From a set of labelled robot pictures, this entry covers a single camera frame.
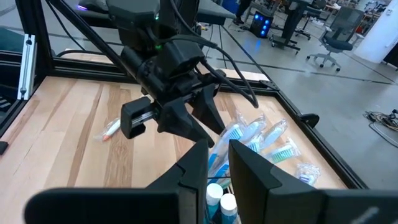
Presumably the black wire caddy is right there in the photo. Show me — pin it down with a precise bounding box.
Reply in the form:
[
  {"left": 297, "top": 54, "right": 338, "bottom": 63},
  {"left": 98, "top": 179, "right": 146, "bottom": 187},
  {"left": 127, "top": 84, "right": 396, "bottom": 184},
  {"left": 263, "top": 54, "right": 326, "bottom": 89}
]
[{"left": 203, "top": 174, "right": 245, "bottom": 224}]

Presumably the grey office chair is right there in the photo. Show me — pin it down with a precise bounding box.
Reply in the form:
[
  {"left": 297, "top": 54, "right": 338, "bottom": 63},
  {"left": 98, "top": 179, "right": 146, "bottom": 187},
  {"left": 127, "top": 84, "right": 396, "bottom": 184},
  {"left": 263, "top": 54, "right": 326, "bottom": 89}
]
[{"left": 306, "top": 6, "right": 365, "bottom": 73}]

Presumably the black computer mouse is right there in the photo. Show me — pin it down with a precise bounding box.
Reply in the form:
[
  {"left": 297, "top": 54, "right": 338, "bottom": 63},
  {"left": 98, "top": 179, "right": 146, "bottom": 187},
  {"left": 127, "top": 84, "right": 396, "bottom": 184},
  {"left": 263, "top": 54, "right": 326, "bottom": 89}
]
[{"left": 76, "top": 0, "right": 109, "bottom": 15}]

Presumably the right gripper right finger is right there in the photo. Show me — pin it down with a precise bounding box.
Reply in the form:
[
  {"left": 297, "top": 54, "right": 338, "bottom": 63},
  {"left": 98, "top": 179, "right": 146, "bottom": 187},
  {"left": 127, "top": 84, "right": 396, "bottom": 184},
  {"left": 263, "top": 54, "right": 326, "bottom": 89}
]
[{"left": 228, "top": 139, "right": 398, "bottom": 224}]

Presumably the blue mouthwash bottle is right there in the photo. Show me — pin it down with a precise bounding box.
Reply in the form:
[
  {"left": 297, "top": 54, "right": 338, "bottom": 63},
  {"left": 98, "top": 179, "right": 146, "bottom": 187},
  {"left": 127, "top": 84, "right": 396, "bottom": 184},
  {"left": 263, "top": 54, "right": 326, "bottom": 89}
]
[
  {"left": 219, "top": 192, "right": 243, "bottom": 224},
  {"left": 205, "top": 182, "right": 224, "bottom": 224}
]

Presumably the blue toothbrush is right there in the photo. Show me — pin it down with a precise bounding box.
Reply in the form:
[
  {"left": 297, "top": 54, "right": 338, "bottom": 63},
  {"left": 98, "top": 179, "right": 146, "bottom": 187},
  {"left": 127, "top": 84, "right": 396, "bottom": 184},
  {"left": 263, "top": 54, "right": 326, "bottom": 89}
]
[
  {"left": 259, "top": 118, "right": 290, "bottom": 152},
  {"left": 208, "top": 160, "right": 233, "bottom": 184},
  {"left": 207, "top": 119, "right": 248, "bottom": 175}
]

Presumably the person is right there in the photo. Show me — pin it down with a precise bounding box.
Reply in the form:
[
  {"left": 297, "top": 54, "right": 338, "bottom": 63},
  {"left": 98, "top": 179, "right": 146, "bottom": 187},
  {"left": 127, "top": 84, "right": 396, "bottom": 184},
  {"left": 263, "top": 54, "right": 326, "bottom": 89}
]
[{"left": 238, "top": 0, "right": 254, "bottom": 19}]

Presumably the black aluminium table frame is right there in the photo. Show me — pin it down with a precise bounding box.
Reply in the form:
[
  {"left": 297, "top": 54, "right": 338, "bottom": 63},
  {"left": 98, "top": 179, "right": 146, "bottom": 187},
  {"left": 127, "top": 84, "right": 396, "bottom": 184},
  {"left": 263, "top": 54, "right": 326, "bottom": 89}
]
[{"left": 0, "top": 0, "right": 369, "bottom": 190}]

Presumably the black standing desk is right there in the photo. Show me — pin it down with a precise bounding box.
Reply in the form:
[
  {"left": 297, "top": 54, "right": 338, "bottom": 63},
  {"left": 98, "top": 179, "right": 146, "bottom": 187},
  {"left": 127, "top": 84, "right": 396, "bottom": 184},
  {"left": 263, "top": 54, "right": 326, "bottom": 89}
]
[{"left": 269, "top": 0, "right": 315, "bottom": 52}]

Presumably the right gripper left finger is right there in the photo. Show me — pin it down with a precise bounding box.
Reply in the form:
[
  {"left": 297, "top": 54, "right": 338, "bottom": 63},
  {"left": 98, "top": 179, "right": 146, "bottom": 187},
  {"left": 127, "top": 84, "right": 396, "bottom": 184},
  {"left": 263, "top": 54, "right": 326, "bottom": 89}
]
[{"left": 24, "top": 138, "right": 209, "bottom": 224}]

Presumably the orange toothbrush in clear wrapper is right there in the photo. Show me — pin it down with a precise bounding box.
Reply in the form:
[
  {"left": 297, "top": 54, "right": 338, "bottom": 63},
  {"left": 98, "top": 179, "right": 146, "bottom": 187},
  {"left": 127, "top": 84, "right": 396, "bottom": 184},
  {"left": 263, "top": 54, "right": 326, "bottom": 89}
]
[{"left": 93, "top": 117, "right": 122, "bottom": 142}]

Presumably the floor cable bundle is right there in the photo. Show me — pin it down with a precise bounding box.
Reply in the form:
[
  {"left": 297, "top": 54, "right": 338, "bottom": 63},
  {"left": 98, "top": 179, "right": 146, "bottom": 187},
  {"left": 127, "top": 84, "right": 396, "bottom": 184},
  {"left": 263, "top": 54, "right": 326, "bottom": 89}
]
[{"left": 362, "top": 108, "right": 398, "bottom": 149}]

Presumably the white toothbrush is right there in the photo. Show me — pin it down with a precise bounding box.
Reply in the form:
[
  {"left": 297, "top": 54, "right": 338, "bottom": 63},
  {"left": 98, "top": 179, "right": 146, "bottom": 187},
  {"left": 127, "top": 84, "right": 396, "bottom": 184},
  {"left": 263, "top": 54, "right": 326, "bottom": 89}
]
[
  {"left": 244, "top": 113, "right": 269, "bottom": 146},
  {"left": 294, "top": 161, "right": 322, "bottom": 187}
]

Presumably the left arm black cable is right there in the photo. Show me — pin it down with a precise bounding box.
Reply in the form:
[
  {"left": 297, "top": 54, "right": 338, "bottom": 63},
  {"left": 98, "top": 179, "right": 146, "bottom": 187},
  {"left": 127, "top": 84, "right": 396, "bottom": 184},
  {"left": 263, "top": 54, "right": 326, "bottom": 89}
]
[{"left": 169, "top": 0, "right": 259, "bottom": 110}]

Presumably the black computer tower with lights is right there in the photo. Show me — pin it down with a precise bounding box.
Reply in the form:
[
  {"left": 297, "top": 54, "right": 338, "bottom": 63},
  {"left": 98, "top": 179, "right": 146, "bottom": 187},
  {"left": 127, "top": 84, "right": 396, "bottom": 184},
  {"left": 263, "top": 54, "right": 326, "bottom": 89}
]
[{"left": 249, "top": 11, "right": 275, "bottom": 40}]

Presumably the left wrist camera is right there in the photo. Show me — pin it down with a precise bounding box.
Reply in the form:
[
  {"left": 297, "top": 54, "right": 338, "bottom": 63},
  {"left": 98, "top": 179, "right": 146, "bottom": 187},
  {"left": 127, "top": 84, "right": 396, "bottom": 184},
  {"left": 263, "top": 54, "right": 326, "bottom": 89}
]
[{"left": 160, "top": 40, "right": 205, "bottom": 78}]

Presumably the white pillar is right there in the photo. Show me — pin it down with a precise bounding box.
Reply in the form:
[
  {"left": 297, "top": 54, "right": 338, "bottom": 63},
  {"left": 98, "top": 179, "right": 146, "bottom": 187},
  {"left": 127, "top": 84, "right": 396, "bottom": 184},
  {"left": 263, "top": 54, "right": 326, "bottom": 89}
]
[{"left": 353, "top": 0, "right": 398, "bottom": 65}]

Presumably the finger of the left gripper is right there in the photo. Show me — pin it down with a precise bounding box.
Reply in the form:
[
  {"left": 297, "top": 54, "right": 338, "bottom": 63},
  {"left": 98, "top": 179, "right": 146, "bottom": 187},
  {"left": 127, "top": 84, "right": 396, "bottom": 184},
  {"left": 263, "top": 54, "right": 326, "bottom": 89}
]
[
  {"left": 157, "top": 98, "right": 215, "bottom": 149},
  {"left": 189, "top": 83, "right": 226, "bottom": 136}
]

